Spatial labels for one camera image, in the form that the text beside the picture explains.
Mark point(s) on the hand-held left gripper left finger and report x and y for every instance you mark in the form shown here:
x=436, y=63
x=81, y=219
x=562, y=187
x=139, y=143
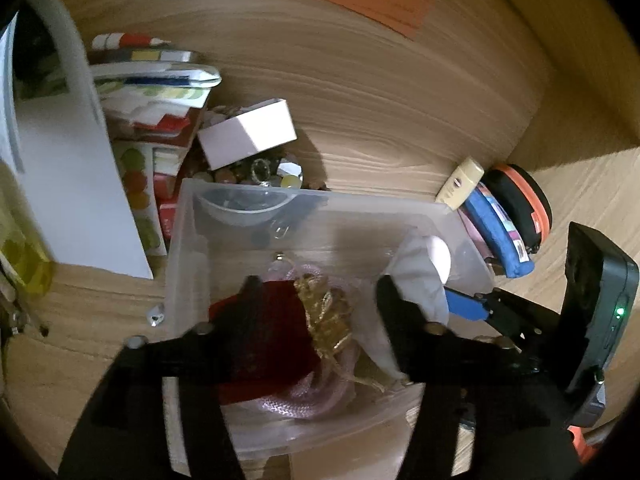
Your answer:
x=252, y=296

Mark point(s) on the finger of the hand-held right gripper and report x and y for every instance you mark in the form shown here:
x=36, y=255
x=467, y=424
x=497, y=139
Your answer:
x=465, y=305

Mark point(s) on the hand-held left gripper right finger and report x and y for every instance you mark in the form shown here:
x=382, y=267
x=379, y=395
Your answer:
x=392, y=300

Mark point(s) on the white cloth pouch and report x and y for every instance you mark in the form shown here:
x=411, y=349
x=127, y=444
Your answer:
x=417, y=280

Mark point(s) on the red cloth pouch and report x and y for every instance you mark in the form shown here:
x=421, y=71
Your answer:
x=280, y=330

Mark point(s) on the clear plastic storage box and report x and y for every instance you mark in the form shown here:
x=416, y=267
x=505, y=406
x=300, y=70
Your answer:
x=210, y=240

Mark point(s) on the wooden desktop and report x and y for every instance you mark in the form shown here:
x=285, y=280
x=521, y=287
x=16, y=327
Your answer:
x=375, y=100

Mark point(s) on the white oval object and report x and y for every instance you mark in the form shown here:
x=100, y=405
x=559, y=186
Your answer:
x=440, y=257

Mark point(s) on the gold ribbon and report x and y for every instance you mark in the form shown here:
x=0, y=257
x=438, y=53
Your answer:
x=325, y=317

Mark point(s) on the pink flat packet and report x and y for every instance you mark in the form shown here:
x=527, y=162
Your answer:
x=472, y=232

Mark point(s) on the blue pencil case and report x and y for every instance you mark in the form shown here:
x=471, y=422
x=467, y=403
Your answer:
x=500, y=230

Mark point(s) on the orange and black round case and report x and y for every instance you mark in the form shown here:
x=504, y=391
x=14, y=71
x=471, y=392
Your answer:
x=525, y=200

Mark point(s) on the cream tube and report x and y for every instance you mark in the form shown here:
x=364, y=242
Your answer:
x=460, y=182

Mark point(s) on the small white cardboard box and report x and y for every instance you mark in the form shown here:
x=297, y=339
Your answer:
x=250, y=135

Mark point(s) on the red and white sticky packets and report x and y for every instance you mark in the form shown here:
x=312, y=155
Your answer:
x=165, y=122

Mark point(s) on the white board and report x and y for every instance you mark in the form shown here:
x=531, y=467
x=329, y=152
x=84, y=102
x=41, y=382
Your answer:
x=75, y=170

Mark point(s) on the yellow transparent object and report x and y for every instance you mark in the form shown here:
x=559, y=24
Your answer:
x=22, y=255

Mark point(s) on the white packet with blue stripe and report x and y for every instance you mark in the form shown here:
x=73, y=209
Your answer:
x=155, y=75

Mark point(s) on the colour sticky flag packet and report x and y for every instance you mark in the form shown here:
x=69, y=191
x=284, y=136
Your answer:
x=150, y=55

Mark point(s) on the white and red glue tube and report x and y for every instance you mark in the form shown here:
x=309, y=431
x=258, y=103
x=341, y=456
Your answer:
x=125, y=40

